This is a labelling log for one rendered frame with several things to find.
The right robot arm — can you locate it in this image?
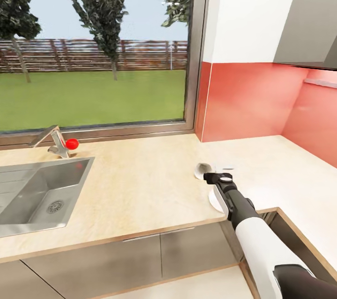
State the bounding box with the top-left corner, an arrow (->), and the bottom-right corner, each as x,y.
203,163 -> 337,299

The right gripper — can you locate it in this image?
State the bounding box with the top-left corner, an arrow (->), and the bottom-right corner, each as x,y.
203,172 -> 232,185

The paper coffee filter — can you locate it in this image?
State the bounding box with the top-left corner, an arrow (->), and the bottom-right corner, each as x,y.
195,163 -> 213,180

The saucer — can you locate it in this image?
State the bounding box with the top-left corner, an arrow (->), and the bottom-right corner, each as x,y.
209,190 -> 224,213

